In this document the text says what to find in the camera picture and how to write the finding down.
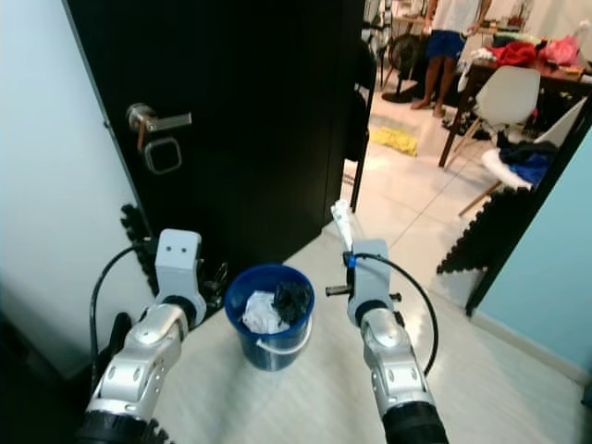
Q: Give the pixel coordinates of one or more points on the white wrapper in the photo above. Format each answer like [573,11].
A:
[342,222]

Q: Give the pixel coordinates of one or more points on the blue plastic bucket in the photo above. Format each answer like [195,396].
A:
[245,351]

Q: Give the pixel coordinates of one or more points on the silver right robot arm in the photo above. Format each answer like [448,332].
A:
[388,361]

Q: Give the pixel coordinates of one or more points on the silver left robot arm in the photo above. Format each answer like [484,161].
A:
[143,365]

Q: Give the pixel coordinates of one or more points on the black crumpled cloth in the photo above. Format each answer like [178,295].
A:
[291,301]

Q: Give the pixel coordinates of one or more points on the white crumpled paper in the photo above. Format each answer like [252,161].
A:
[259,314]

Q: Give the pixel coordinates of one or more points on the square door lock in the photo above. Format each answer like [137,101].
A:
[163,155]

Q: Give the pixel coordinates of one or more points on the black door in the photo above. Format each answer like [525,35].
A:
[259,139]

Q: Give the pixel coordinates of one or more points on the yellow floor rag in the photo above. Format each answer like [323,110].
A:
[393,141]

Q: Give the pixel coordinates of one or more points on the dark wooden table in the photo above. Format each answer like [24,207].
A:
[453,120]

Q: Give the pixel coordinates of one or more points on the blue clothes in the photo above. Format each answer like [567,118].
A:
[535,171]

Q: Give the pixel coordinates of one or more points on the black clothes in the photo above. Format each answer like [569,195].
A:
[523,148]

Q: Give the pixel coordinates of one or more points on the black standing fan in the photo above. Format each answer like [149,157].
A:
[402,55]

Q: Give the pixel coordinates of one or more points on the person in white shirt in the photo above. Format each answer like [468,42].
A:
[444,43]

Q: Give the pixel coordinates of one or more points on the red cloth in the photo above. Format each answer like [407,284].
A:
[516,54]

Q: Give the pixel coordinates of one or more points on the pink bag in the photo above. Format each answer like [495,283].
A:
[562,51]

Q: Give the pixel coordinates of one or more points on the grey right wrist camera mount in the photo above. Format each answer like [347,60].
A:
[370,273]

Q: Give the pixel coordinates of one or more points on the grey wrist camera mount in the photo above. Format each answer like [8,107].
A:
[180,264]
[370,273]

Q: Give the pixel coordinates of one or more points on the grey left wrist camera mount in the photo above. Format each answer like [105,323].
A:
[180,264]

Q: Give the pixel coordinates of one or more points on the black door frame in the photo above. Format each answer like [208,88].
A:
[492,277]

